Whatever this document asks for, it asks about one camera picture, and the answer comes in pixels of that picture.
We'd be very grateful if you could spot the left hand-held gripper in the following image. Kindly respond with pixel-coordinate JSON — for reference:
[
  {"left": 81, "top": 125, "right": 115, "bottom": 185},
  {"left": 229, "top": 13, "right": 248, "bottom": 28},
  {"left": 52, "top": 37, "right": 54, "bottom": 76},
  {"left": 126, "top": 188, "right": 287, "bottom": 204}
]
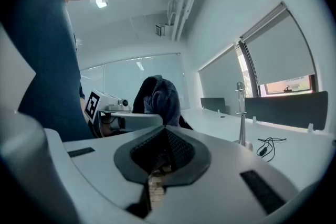
[{"left": 83, "top": 88, "right": 164, "bottom": 138}]

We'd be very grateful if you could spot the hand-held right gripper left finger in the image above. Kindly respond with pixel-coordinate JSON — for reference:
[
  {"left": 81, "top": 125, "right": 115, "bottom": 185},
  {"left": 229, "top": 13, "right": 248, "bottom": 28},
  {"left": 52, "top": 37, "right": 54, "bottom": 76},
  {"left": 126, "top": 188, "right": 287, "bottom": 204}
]
[{"left": 44, "top": 125, "right": 166, "bottom": 224}]

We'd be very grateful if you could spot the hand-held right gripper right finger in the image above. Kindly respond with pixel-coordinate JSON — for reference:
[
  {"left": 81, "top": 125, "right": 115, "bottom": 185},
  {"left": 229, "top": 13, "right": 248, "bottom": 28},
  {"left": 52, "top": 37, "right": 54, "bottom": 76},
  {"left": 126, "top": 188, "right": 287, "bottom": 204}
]
[{"left": 148, "top": 125, "right": 303, "bottom": 224}]

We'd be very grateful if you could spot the dark blue wiping cloth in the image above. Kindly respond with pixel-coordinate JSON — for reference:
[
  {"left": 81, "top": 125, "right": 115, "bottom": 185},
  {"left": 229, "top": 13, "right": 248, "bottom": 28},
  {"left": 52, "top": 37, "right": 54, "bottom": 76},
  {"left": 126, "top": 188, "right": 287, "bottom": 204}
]
[{"left": 132, "top": 75, "right": 182, "bottom": 126}]

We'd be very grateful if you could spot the silver desk lamp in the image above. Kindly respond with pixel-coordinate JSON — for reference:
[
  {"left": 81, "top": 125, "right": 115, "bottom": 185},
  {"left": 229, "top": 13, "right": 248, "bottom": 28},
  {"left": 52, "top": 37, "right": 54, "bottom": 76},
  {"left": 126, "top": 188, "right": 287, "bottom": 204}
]
[{"left": 233, "top": 81, "right": 254, "bottom": 151}]

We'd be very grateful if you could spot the grey divider panel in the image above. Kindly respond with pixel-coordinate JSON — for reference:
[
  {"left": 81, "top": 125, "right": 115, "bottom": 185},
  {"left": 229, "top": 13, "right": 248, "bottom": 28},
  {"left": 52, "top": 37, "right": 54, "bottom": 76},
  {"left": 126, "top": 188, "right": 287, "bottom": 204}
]
[{"left": 201, "top": 98, "right": 226, "bottom": 113}]

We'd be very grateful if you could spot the long dark grey desk divider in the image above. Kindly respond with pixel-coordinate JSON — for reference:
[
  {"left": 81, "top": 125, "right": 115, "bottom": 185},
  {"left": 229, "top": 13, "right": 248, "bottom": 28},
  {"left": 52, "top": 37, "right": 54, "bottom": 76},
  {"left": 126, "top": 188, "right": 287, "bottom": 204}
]
[{"left": 244, "top": 91, "right": 329, "bottom": 131}]

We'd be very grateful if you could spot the glass partition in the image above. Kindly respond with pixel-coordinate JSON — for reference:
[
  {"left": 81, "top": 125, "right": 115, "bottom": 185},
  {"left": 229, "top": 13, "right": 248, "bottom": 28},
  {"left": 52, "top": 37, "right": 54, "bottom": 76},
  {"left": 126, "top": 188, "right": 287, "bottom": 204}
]
[{"left": 79, "top": 52, "right": 189, "bottom": 111}]

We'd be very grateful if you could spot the narrow grey roller blind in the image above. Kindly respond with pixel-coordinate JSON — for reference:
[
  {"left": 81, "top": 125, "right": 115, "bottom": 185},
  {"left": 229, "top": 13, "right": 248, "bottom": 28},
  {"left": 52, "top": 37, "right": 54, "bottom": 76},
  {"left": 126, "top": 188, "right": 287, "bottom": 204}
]
[{"left": 198, "top": 44, "right": 246, "bottom": 110}]

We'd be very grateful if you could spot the person's dark blue shirt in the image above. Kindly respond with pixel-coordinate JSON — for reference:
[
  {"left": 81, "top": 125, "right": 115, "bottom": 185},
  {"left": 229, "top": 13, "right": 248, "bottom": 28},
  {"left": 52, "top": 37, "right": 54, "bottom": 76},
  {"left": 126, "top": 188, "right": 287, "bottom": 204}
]
[{"left": 0, "top": 0, "right": 95, "bottom": 142}]

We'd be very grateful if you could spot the wide grey roller blind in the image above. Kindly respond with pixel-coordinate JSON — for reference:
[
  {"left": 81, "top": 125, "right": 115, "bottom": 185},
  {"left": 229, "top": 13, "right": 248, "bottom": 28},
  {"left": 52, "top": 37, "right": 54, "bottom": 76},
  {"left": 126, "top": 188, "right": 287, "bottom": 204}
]
[{"left": 240, "top": 2, "right": 317, "bottom": 86}]

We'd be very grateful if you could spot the black cable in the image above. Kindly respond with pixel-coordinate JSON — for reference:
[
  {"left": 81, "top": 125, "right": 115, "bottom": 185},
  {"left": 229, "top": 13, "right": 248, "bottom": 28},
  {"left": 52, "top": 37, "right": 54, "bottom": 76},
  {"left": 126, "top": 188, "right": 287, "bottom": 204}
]
[{"left": 256, "top": 136, "right": 287, "bottom": 163}]

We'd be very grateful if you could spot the dark window frame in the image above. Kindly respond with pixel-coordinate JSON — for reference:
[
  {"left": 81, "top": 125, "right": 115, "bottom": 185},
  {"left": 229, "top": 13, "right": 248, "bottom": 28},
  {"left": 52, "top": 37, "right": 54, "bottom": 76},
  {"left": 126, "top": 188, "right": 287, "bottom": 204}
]
[{"left": 233, "top": 39, "right": 320, "bottom": 97}]

